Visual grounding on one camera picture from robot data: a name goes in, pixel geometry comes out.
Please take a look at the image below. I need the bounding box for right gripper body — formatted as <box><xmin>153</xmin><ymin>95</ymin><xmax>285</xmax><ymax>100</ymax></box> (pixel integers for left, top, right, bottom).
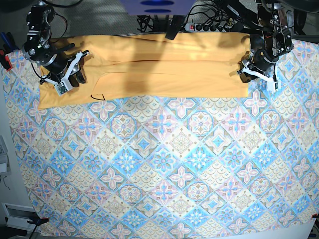
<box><xmin>39</xmin><ymin>50</ymin><xmax>90</xmax><ymax>96</ymax></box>

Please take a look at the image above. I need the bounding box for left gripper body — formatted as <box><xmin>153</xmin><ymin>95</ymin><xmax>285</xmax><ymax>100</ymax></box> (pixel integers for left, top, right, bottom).
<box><xmin>237</xmin><ymin>59</ymin><xmax>280</xmax><ymax>93</ymax></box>

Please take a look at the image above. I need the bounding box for yellow T-shirt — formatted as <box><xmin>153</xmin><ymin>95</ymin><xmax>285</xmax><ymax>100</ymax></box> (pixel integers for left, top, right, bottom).
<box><xmin>38</xmin><ymin>32</ymin><xmax>251</xmax><ymax>109</ymax></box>

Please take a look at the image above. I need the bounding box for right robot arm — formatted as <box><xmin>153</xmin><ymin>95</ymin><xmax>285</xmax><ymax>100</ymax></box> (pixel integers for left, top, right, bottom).
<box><xmin>22</xmin><ymin>0</ymin><xmax>90</xmax><ymax>96</ymax></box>

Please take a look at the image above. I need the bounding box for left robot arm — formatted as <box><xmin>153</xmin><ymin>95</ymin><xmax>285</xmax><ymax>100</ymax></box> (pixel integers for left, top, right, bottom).
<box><xmin>237</xmin><ymin>0</ymin><xmax>294</xmax><ymax>93</ymax></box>

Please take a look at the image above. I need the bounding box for left edge red clamp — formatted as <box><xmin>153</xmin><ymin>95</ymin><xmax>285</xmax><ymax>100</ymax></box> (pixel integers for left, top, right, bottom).
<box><xmin>0</xmin><ymin>32</ymin><xmax>19</xmax><ymax>71</ymax></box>

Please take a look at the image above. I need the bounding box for black centre table clamp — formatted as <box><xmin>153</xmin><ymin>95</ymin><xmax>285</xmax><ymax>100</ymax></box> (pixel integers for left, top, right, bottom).
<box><xmin>165</xmin><ymin>15</ymin><xmax>185</xmax><ymax>40</ymax></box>

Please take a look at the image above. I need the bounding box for patterned tablecloth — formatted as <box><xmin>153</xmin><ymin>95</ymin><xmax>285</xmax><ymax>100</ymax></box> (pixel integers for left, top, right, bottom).
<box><xmin>0</xmin><ymin>41</ymin><xmax>319</xmax><ymax>239</ymax></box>

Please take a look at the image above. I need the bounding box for bottom left orange clamp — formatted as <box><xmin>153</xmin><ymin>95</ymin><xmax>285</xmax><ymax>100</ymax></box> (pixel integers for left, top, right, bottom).
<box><xmin>27</xmin><ymin>217</ymin><xmax>49</xmax><ymax>232</ymax></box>

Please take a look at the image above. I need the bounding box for white power strip red switch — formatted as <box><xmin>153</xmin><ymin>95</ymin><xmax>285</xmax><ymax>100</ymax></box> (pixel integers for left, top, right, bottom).
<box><xmin>184</xmin><ymin>23</ymin><xmax>231</xmax><ymax>32</ymax></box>

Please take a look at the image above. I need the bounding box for white wall trunking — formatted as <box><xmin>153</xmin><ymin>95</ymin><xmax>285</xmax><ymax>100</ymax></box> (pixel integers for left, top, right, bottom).
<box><xmin>2</xmin><ymin>203</ymin><xmax>37</xmax><ymax>231</ymax></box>

